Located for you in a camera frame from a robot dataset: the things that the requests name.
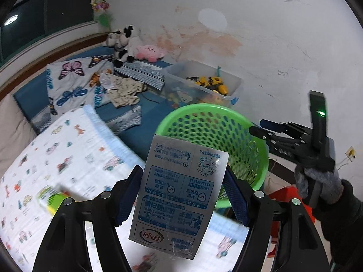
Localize beige patterned clothes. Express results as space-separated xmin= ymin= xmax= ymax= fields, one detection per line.
xmin=99 ymin=72 xmax=148 ymax=108

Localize pink plush toy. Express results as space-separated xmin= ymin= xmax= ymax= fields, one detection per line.
xmin=135 ymin=44 xmax=167 ymax=62

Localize yellow and green box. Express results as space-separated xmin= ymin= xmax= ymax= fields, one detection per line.
xmin=37 ymin=185 xmax=74 ymax=217

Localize small spotted plush toy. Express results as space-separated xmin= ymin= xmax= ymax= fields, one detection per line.
xmin=105 ymin=30 xmax=125 ymax=49

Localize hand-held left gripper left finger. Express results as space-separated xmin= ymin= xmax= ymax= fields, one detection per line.
xmin=32 ymin=165 xmax=144 ymax=272

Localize white printed blanket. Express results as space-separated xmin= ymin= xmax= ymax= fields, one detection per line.
xmin=0 ymin=105 xmax=250 ymax=272

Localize person's right hand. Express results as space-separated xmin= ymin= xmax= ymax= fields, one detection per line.
xmin=293 ymin=163 xmax=344 ymax=208

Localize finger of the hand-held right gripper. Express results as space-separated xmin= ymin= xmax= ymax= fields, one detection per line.
xmin=249 ymin=126 xmax=302 ymax=160
xmin=260 ymin=119 xmax=305 ymax=136

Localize yellow toy vehicle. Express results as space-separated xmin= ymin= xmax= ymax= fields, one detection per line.
xmin=186 ymin=75 xmax=229 ymax=95

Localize clear plastic storage box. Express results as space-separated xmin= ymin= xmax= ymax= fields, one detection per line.
xmin=162 ymin=60 xmax=244 ymax=108

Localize dark glass window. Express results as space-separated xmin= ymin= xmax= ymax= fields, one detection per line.
xmin=0 ymin=0 xmax=97 ymax=66

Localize black and white cow plush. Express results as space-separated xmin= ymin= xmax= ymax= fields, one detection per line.
xmin=113 ymin=24 xmax=142 ymax=68

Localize person's right forearm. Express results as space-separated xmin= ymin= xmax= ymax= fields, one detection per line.
xmin=312 ymin=179 xmax=363 ymax=270

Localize large butterfly print pillow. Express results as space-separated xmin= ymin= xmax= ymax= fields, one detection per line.
xmin=45 ymin=55 xmax=120 ymax=117

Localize green plastic mesh basket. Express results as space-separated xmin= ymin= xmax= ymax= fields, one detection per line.
xmin=155 ymin=103 xmax=270 ymax=209

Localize beige cushion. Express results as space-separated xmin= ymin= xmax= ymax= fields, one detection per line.
xmin=0 ymin=93 xmax=37 ymax=176

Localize brown wooden ledge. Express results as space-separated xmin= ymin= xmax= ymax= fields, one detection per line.
xmin=0 ymin=32 xmax=111 ymax=101

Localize blue padded mat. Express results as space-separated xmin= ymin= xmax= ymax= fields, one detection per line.
xmin=13 ymin=47 xmax=176 ymax=159

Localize blue and white patterned cloth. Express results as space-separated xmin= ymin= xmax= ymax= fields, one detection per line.
xmin=113 ymin=61 xmax=166 ymax=90

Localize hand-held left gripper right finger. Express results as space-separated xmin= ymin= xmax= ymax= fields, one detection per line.
xmin=223 ymin=168 xmax=331 ymax=272

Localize colourful hanging decoration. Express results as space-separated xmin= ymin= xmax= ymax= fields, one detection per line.
xmin=91 ymin=0 xmax=113 ymax=30

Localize red stool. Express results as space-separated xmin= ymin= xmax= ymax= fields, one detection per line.
xmin=267 ymin=186 xmax=315 ymax=258

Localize blue and white milk carton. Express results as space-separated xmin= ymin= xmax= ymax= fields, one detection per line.
xmin=128 ymin=134 xmax=230 ymax=260

